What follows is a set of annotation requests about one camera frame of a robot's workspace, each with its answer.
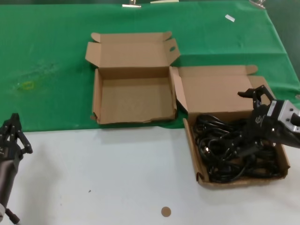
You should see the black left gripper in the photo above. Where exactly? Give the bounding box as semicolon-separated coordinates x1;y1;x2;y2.
0;113;34;170

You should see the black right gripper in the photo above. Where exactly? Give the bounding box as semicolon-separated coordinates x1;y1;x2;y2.
224;84;282;158

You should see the open cardboard box round cutout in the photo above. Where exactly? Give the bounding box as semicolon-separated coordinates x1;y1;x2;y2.
169;65;291;190

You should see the open cardboard box oval cutout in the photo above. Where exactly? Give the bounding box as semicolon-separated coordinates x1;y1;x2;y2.
84;31;180;125

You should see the green table cloth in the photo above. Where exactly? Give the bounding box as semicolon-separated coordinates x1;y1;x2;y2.
0;0;300;133

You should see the silver binder clip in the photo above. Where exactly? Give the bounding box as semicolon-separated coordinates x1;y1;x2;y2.
121;0;142;8
249;0;267;10

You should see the black power cable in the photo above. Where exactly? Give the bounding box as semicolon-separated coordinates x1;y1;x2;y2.
199;138;235;165
255;140;285;179
193;114;237;141
208;161;282;183

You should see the left arm cable connector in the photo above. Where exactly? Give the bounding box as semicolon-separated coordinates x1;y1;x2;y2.
5;208;21;225

